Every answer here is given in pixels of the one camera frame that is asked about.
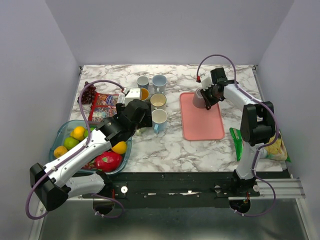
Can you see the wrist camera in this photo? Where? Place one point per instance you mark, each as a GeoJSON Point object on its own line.
{"type": "Point", "coordinates": [131, 94]}
{"type": "Point", "coordinates": [206, 82]}

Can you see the red dragon fruit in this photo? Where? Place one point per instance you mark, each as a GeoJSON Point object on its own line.
{"type": "Point", "coordinates": [108, 161]}

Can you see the red candy bag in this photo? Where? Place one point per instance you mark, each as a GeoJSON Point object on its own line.
{"type": "Point", "coordinates": [104, 106]}

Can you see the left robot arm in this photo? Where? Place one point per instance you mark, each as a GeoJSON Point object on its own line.
{"type": "Point", "coordinates": [54, 182]}

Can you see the cream mug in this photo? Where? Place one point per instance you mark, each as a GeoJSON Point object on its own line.
{"type": "Point", "coordinates": [158, 101]}

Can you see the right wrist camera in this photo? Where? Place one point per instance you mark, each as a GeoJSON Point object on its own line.
{"type": "Point", "coordinates": [206, 82]}

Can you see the light blue faceted mug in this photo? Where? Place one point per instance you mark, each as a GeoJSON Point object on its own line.
{"type": "Point", "coordinates": [159, 120]}

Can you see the grey-blue mug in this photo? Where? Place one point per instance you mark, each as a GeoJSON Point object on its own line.
{"type": "Point", "coordinates": [159, 83]}

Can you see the yellow lemon lower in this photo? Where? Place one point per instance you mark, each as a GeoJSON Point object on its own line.
{"type": "Point", "coordinates": [120, 148]}

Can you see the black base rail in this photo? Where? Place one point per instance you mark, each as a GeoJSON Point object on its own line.
{"type": "Point", "coordinates": [137, 190]}

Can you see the orange fruit upper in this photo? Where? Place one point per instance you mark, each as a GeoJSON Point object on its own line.
{"type": "Point", "coordinates": [78, 133]}

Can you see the dark grapes on table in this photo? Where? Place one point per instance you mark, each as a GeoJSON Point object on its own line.
{"type": "Point", "coordinates": [88, 95]}

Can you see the teal plastic fruit bowl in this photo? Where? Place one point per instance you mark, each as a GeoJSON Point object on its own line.
{"type": "Point", "coordinates": [64, 132]}

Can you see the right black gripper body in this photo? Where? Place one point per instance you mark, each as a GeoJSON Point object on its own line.
{"type": "Point", "coordinates": [210, 98]}

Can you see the pink tray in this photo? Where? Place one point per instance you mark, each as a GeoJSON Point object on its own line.
{"type": "Point", "coordinates": [200, 124]}

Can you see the blue butterfly mug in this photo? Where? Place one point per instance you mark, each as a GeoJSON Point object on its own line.
{"type": "Point", "coordinates": [144, 94]}

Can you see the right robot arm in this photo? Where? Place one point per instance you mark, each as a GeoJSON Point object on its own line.
{"type": "Point", "coordinates": [256, 128]}

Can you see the orange fruit in bowl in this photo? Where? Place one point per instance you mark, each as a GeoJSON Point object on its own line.
{"type": "Point", "coordinates": [60, 151]}

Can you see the green cassava chips bag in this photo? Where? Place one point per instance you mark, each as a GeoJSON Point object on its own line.
{"type": "Point", "coordinates": [277, 151]}

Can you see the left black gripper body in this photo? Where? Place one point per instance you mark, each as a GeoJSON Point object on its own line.
{"type": "Point", "coordinates": [146, 121]}

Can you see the light green mug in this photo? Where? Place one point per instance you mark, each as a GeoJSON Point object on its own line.
{"type": "Point", "coordinates": [140, 131]}

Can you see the green fruit in bowl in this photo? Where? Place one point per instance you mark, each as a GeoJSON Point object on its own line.
{"type": "Point", "coordinates": [70, 143]}

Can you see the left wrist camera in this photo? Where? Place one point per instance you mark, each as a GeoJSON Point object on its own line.
{"type": "Point", "coordinates": [131, 94]}

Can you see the purple mug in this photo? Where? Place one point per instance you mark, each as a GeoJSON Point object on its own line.
{"type": "Point", "coordinates": [198, 100]}

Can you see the dark blue-grey mug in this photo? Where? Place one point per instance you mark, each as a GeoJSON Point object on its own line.
{"type": "Point", "coordinates": [143, 82]}

